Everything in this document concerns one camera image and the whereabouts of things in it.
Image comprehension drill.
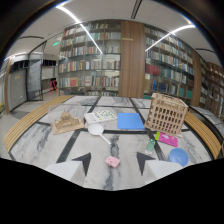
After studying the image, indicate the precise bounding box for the blue plastic bowl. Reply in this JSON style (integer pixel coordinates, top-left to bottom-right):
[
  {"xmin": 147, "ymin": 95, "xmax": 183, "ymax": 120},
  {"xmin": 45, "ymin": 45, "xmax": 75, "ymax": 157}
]
[{"xmin": 167, "ymin": 147, "xmax": 190, "ymax": 167}]

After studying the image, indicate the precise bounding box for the magenta notebook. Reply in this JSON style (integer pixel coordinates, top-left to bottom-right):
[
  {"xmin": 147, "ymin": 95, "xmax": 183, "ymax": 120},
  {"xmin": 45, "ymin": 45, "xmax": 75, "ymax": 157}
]
[{"xmin": 157, "ymin": 132, "xmax": 179, "ymax": 148}]

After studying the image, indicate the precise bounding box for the wooden wall panel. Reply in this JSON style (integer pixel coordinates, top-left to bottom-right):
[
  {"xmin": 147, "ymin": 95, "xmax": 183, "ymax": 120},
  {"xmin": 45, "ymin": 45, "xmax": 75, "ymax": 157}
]
[{"xmin": 118, "ymin": 20, "xmax": 146, "ymax": 99}]

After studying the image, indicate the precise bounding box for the curved bookshelf with books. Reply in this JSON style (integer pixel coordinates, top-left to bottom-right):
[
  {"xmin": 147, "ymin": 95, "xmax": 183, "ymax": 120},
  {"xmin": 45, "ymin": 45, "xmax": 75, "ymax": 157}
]
[{"xmin": 143, "ymin": 23, "xmax": 195, "ymax": 105}]

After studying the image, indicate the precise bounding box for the blue folder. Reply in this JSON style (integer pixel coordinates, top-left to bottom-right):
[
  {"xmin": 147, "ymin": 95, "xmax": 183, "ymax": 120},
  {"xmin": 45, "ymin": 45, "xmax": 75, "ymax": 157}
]
[{"xmin": 116, "ymin": 112, "xmax": 146, "ymax": 131}]

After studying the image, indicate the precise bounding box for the large bookshelf with books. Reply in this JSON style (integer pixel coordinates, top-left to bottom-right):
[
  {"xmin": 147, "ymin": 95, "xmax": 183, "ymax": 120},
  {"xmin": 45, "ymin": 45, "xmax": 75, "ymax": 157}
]
[{"xmin": 57, "ymin": 19, "xmax": 122, "ymax": 98}]

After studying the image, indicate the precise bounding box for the green patterned packet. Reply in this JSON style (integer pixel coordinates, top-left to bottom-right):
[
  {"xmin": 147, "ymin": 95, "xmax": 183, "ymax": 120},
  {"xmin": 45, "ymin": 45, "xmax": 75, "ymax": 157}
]
[{"xmin": 145, "ymin": 138, "xmax": 157, "ymax": 155}]

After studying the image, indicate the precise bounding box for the pink cassette tape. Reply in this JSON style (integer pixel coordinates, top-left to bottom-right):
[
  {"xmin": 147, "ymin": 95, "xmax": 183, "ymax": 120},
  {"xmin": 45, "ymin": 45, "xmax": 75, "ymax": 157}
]
[{"xmin": 104, "ymin": 155, "xmax": 121, "ymax": 169}]

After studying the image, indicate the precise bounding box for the red chair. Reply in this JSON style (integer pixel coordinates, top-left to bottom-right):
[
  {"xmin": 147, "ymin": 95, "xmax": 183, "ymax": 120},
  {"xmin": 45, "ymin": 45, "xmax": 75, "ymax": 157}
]
[{"xmin": 49, "ymin": 79, "xmax": 58, "ymax": 94}]

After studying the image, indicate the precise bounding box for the tall wooden lattice building model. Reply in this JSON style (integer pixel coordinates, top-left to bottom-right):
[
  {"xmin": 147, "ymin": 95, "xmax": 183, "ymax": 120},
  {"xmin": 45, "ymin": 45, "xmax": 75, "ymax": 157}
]
[{"xmin": 144, "ymin": 92, "xmax": 190, "ymax": 137}]

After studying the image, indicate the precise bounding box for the wooden slatted bench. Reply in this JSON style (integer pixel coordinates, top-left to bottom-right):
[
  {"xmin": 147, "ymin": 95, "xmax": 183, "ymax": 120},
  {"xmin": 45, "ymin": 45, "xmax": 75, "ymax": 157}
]
[
  {"xmin": 183, "ymin": 110, "xmax": 222, "ymax": 160},
  {"xmin": 3, "ymin": 95, "xmax": 75, "ymax": 153}
]

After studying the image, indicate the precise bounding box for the low wooden stepped building model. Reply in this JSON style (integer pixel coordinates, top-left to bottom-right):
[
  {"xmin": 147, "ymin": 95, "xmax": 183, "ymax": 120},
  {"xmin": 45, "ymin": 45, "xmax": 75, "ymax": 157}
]
[{"xmin": 50, "ymin": 111, "xmax": 85, "ymax": 136}]

